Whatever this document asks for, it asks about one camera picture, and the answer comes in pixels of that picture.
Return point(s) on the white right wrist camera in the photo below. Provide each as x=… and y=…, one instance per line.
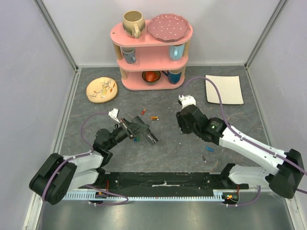
x=187, y=100

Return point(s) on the dark blue mug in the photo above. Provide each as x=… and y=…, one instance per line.
x=173, y=75

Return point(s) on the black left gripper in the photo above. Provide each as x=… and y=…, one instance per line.
x=125, y=125

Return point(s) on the pink dotted plate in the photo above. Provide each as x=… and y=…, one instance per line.
x=169, y=27

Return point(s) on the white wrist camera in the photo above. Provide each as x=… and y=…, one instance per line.
x=114, y=114
x=187, y=100

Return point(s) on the beige bird pattern plate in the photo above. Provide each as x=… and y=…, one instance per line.
x=102, y=90

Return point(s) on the black remote control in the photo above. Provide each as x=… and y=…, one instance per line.
x=139, y=127

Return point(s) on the white square plate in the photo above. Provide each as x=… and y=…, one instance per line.
x=228, y=87

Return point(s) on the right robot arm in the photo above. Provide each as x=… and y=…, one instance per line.
x=281, y=171

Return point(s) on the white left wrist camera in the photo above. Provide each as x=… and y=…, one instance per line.
x=114, y=114

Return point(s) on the light blue mug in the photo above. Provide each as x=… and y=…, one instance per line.
x=176, y=52

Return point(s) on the pink three-tier shelf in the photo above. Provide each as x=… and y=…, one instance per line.
x=151, y=55

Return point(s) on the slotted cable duct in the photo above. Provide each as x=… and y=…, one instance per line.
x=91, y=195

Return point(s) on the orange red cup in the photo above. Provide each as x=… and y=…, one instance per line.
x=151, y=76

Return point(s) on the grey blue mug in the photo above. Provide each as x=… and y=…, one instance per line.
x=129, y=54

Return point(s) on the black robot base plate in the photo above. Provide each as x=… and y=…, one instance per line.
x=165, y=183

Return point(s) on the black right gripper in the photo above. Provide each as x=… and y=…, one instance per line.
x=182, y=122

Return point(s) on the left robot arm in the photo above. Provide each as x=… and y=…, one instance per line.
x=61, y=174

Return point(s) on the beige ceramic mug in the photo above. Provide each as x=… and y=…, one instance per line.
x=133, y=23

